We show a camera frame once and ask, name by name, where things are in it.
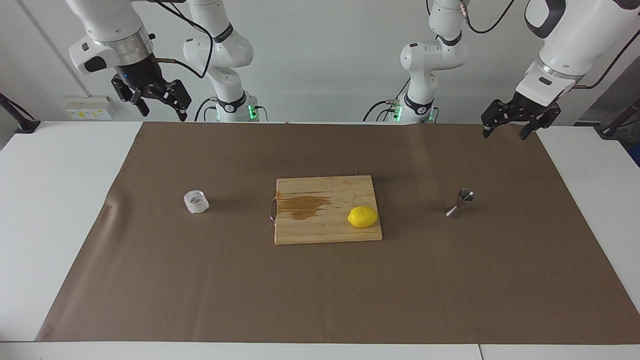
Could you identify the yellow lemon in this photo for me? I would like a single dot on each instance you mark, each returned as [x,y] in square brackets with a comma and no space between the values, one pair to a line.
[363,217]

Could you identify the blue object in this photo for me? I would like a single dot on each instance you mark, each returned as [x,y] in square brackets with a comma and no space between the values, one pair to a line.
[636,155]

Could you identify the steel double jigger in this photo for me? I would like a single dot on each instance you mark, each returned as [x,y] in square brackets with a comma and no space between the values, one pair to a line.
[466,196]

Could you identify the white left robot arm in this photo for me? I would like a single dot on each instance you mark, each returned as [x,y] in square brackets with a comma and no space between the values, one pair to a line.
[575,35]

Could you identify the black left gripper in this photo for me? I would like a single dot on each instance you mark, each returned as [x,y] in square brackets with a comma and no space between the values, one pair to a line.
[527,106]

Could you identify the black clamp stand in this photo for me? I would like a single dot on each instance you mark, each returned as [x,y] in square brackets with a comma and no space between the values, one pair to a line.
[20,120]
[617,125]

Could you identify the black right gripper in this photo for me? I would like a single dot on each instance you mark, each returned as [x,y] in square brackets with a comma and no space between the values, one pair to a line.
[140,75]

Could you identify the wooden cutting board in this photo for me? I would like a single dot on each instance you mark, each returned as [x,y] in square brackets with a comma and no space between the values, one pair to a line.
[325,230]

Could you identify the small clear glass cup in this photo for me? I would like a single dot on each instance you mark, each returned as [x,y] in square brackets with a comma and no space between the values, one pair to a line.
[196,202]

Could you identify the white power strip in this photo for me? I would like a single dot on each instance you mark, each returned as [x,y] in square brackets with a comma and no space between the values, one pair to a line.
[90,108]

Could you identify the brown paper table mat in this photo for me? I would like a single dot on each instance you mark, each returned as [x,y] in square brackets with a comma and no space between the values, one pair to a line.
[200,280]

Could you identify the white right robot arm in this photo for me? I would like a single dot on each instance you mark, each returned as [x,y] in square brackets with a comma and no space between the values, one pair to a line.
[112,20]

